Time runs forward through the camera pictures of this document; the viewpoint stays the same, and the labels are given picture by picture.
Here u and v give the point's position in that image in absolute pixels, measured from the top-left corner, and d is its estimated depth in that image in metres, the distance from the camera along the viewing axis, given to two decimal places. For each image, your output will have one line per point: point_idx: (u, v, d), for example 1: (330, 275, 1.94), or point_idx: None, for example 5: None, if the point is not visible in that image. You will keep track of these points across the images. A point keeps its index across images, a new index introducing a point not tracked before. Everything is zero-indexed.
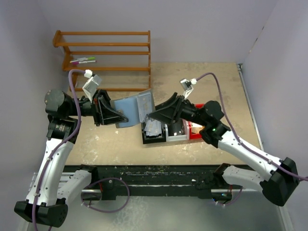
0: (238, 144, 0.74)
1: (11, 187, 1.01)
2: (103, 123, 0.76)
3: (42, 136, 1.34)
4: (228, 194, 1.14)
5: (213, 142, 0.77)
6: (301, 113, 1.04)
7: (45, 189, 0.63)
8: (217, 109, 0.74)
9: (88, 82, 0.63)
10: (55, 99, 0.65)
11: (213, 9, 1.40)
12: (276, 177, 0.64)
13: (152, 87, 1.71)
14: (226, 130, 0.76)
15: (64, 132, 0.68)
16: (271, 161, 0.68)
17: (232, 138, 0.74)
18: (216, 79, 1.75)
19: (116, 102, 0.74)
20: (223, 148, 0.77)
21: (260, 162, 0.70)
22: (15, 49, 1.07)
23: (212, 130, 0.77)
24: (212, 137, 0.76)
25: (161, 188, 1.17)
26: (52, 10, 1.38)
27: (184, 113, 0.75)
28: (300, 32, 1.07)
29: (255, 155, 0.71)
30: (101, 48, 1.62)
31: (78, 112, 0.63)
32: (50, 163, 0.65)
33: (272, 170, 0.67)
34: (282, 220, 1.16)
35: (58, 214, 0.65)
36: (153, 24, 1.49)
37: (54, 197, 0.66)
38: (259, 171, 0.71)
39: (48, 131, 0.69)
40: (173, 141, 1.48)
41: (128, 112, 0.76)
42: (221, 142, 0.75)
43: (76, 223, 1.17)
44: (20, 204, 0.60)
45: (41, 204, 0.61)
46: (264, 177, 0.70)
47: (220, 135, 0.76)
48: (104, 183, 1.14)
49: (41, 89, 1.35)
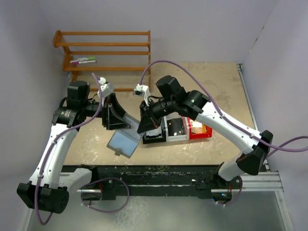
0: (220, 118, 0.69)
1: (11, 186, 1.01)
2: (108, 127, 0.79)
3: (42, 136, 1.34)
4: (228, 194, 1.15)
5: (193, 114, 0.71)
6: (302, 113, 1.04)
7: (49, 171, 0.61)
8: (168, 77, 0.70)
9: (103, 87, 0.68)
10: (79, 82, 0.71)
11: (213, 9, 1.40)
12: (259, 151, 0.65)
13: (152, 87, 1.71)
14: (206, 100, 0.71)
15: (70, 118, 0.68)
16: (253, 135, 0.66)
17: (212, 111, 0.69)
18: (217, 79, 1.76)
19: (111, 144, 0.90)
20: (203, 121, 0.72)
21: (243, 136, 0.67)
22: (14, 49, 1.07)
23: (191, 102, 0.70)
24: (189, 108, 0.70)
25: (160, 188, 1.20)
26: (52, 10, 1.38)
27: (156, 111, 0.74)
28: (301, 32, 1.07)
29: (237, 129, 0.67)
30: (101, 48, 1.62)
31: (100, 100, 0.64)
32: (54, 147, 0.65)
33: (253, 144, 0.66)
34: (282, 220, 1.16)
35: (60, 198, 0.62)
36: (153, 25, 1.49)
37: (57, 181, 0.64)
38: (241, 145, 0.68)
39: (54, 117, 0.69)
40: (173, 141, 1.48)
41: (124, 143, 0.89)
42: (201, 115, 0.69)
43: (76, 223, 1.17)
44: (23, 186, 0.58)
45: (43, 186, 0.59)
46: (244, 151, 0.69)
47: (200, 108, 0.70)
48: (104, 183, 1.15)
49: (41, 88, 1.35)
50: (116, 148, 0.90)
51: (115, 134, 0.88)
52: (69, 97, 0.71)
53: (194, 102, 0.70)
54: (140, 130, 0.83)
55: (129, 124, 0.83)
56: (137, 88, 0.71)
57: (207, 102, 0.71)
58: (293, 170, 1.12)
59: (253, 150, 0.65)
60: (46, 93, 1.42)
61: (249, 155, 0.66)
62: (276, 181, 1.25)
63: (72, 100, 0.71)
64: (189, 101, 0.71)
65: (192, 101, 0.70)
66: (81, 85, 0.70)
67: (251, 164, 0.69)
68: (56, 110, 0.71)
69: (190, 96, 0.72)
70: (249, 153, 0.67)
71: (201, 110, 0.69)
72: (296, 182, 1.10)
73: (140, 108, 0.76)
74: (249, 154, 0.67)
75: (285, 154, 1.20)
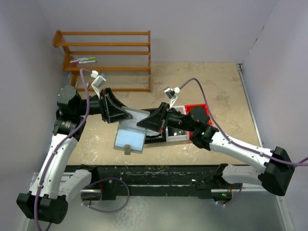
0: (228, 143, 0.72)
1: (10, 186, 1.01)
2: (109, 120, 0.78)
3: (42, 136, 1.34)
4: (228, 194, 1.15)
5: (206, 146, 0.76)
6: (302, 113, 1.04)
7: (49, 181, 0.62)
8: (203, 114, 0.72)
9: (96, 78, 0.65)
10: (67, 94, 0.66)
11: (213, 9, 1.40)
12: (271, 168, 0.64)
13: (152, 87, 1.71)
14: (215, 131, 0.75)
15: (70, 129, 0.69)
16: (263, 153, 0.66)
17: (222, 138, 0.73)
18: (217, 79, 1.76)
19: (119, 144, 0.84)
20: (215, 149, 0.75)
21: (252, 157, 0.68)
22: (15, 49, 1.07)
23: (201, 134, 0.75)
24: (202, 141, 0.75)
25: (160, 188, 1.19)
26: (52, 11, 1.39)
27: (171, 121, 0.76)
28: (301, 32, 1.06)
29: (247, 150, 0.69)
30: (102, 48, 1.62)
31: (85, 111, 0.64)
32: (55, 156, 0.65)
33: (265, 161, 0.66)
34: (282, 220, 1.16)
35: (59, 209, 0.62)
36: (153, 25, 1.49)
37: (56, 191, 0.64)
38: (252, 164, 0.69)
39: (54, 128, 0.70)
40: (173, 141, 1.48)
41: (131, 136, 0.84)
42: (214, 145, 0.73)
43: (76, 223, 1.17)
44: (22, 196, 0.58)
45: (43, 196, 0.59)
46: (259, 170, 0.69)
47: (210, 138, 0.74)
48: (104, 183, 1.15)
49: (41, 88, 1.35)
50: (123, 147, 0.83)
51: (118, 133, 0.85)
52: (61, 110, 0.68)
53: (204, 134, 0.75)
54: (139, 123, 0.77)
55: (130, 114, 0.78)
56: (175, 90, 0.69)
57: (215, 132, 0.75)
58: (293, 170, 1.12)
59: (266, 167, 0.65)
60: (46, 93, 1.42)
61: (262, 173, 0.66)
62: None
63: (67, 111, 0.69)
64: (200, 134, 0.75)
65: (202, 134, 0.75)
66: (69, 98, 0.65)
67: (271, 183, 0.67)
68: (56, 121, 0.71)
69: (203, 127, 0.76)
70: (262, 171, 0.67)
71: (212, 140, 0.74)
72: (296, 182, 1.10)
73: (160, 105, 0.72)
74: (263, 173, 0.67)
75: None
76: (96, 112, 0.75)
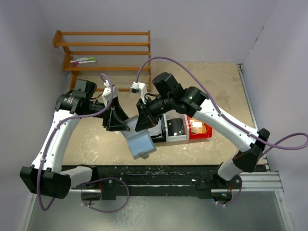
0: (218, 116, 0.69)
1: (10, 186, 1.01)
2: (108, 129, 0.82)
3: (42, 136, 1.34)
4: (228, 194, 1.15)
5: (191, 111, 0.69)
6: (302, 112, 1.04)
7: (52, 155, 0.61)
8: (164, 74, 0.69)
9: (107, 90, 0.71)
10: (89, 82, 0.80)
11: (213, 9, 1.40)
12: (257, 150, 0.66)
13: (152, 87, 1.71)
14: (204, 97, 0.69)
15: (72, 105, 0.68)
16: (250, 134, 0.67)
17: (211, 109, 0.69)
18: (217, 79, 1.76)
19: (134, 153, 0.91)
20: (200, 120, 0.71)
21: (240, 135, 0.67)
22: (15, 50, 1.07)
23: (189, 98, 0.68)
24: (187, 106, 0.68)
25: (160, 188, 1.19)
26: (52, 11, 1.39)
27: (153, 109, 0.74)
28: (301, 32, 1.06)
29: (236, 127, 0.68)
30: (101, 48, 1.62)
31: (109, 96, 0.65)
32: (57, 132, 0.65)
33: (251, 142, 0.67)
34: (282, 220, 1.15)
35: (62, 185, 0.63)
36: (153, 25, 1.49)
37: (58, 166, 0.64)
38: (237, 143, 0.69)
39: (57, 103, 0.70)
40: (173, 141, 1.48)
41: (140, 144, 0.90)
42: (199, 113, 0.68)
43: (76, 223, 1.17)
44: (26, 169, 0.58)
45: (46, 169, 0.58)
46: (242, 149, 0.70)
47: (198, 105, 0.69)
48: (104, 183, 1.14)
49: (41, 88, 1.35)
50: (138, 155, 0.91)
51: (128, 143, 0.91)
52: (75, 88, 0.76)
53: (192, 98, 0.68)
54: (136, 127, 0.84)
55: (128, 127, 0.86)
56: (134, 86, 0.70)
57: (205, 99, 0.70)
58: (294, 171, 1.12)
59: (251, 148, 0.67)
60: (46, 93, 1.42)
61: (246, 152, 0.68)
62: (276, 182, 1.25)
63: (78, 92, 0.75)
64: (187, 98, 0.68)
65: (189, 98, 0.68)
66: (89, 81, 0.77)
67: (249, 161, 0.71)
68: (58, 97, 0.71)
69: (187, 93, 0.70)
70: (246, 150, 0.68)
71: (199, 108, 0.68)
72: (296, 182, 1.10)
73: (136, 107, 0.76)
74: (247, 152, 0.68)
75: (285, 154, 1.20)
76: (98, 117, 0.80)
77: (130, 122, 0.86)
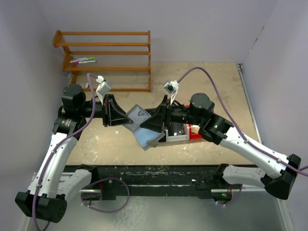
0: (244, 143, 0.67)
1: (10, 186, 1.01)
2: (110, 124, 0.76)
3: (41, 136, 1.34)
4: (228, 194, 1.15)
5: (217, 139, 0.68)
6: (302, 113, 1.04)
7: (48, 181, 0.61)
8: (205, 100, 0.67)
9: (101, 85, 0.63)
10: (73, 91, 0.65)
11: (213, 9, 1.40)
12: (288, 177, 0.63)
13: (152, 87, 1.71)
14: (229, 126, 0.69)
15: (70, 127, 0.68)
16: (280, 160, 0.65)
17: (237, 136, 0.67)
18: (217, 79, 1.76)
19: (142, 143, 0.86)
20: (226, 147, 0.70)
21: (269, 161, 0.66)
22: (15, 50, 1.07)
23: (214, 126, 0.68)
24: (212, 134, 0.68)
25: (160, 188, 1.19)
26: (52, 11, 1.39)
27: (175, 116, 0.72)
28: (301, 32, 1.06)
29: (263, 154, 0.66)
30: (102, 48, 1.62)
31: (90, 113, 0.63)
32: (54, 156, 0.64)
33: (281, 169, 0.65)
34: (282, 220, 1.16)
35: (57, 209, 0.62)
36: (153, 25, 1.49)
37: (55, 190, 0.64)
38: (266, 169, 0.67)
39: (54, 126, 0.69)
40: (173, 141, 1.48)
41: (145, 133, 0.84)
42: (225, 140, 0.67)
43: (76, 223, 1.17)
44: (21, 195, 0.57)
45: (41, 195, 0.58)
46: (272, 175, 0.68)
47: (223, 133, 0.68)
48: (104, 183, 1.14)
49: (41, 88, 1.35)
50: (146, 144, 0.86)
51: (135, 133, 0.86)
52: (65, 107, 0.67)
53: (217, 127, 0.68)
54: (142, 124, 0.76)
55: (131, 120, 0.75)
56: (173, 85, 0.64)
57: (230, 127, 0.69)
58: None
59: (282, 175, 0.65)
60: (46, 93, 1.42)
61: (277, 180, 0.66)
62: None
63: (69, 108, 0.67)
64: (213, 127, 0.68)
65: (215, 127, 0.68)
66: (75, 94, 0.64)
67: (280, 189, 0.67)
68: (56, 119, 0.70)
69: (213, 121, 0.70)
70: (276, 178, 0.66)
71: (225, 135, 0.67)
72: (296, 182, 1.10)
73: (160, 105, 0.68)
74: (277, 179, 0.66)
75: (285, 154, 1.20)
76: (97, 116, 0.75)
77: (131, 114, 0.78)
